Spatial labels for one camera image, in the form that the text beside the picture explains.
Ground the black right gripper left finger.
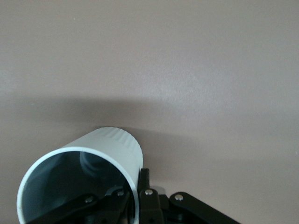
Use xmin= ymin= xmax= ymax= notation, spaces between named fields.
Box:
xmin=29 ymin=188 xmax=130 ymax=224

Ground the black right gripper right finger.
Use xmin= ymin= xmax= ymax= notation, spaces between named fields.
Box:
xmin=137 ymin=168 xmax=238 ymax=224

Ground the grey ribbed mug with lettering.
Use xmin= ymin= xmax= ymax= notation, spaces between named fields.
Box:
xmin=16 ymin=126 xmax=143 ymax=224

